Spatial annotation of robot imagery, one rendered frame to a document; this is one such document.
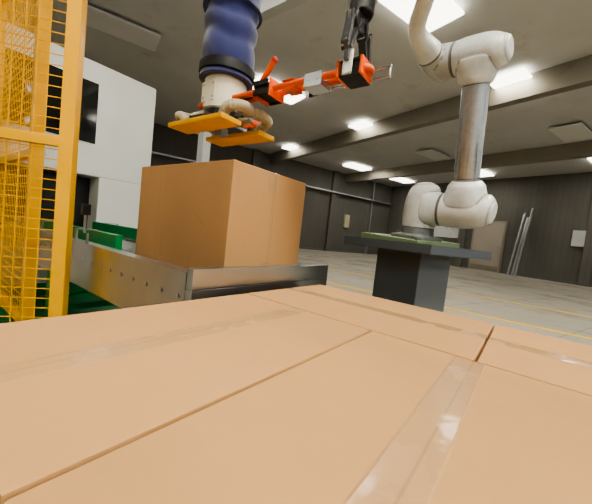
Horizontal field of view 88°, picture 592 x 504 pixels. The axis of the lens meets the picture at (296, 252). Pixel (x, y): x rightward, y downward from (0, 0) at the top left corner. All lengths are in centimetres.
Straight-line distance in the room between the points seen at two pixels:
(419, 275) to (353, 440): 120
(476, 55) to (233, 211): 108
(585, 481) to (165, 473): 37
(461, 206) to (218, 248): 102
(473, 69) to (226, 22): 96
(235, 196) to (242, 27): 71
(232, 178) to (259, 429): 82
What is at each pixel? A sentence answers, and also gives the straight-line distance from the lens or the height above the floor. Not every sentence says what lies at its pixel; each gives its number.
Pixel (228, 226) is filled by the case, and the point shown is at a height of 73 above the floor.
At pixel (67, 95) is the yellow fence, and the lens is 159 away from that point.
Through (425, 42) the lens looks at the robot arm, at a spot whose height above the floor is 151.
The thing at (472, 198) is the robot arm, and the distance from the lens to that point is 150.
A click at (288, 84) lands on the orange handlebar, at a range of 120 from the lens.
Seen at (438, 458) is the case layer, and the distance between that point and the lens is 37.
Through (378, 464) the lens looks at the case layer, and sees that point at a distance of 34.
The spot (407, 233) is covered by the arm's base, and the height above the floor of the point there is 79.
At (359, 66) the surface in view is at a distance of 104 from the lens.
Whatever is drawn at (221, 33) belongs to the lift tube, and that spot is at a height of 146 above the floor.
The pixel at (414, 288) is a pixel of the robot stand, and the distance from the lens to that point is 150.
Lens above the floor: 74
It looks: 4 degrees down
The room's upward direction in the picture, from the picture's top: 6 degrees clockwise
